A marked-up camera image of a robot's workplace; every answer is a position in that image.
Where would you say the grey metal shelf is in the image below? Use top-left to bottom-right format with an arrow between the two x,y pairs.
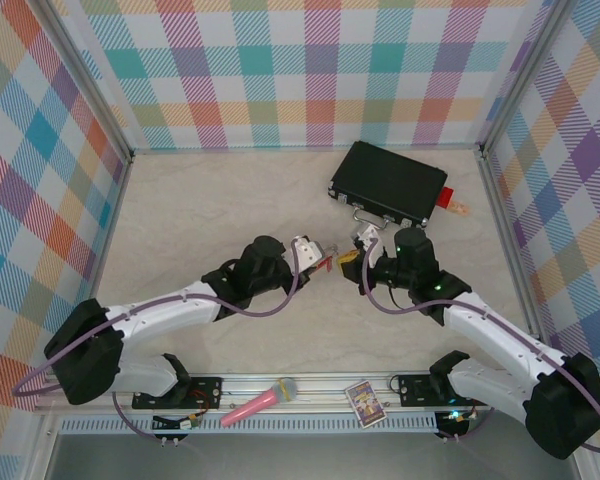
44,430 -> 581,480

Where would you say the pink toy microphone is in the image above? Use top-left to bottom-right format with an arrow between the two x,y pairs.
219,377 -> 299,429

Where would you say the white slotted cable duct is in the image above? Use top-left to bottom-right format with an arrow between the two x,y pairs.
59,413 -> 439,435

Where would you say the aluminium frame post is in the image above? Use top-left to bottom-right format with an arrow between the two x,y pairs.
477,0 -> 574,159
39,0 -> 136,161

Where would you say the aluminium back rail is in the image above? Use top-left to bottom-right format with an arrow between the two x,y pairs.
129,144 -> 484,154

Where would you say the metal and red key hoop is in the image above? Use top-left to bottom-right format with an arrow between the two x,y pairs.
313,241 -> 340,276

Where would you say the small picture card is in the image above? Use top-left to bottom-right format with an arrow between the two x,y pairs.
346,380 -> 387,427

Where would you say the black carrying case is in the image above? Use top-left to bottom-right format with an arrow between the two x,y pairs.
325,139 -> 450,232

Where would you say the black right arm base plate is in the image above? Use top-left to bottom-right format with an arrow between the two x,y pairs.
389,372 -> 456,409

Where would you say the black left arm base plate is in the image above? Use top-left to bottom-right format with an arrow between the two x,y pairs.
131,374 -> 225,412

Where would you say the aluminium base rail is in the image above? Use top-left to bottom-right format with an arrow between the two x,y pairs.
33,370 -> 511,415

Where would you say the aluminium side rail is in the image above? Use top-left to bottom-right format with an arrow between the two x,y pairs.
477,149 -> 545,347
34,152 -> 136,414

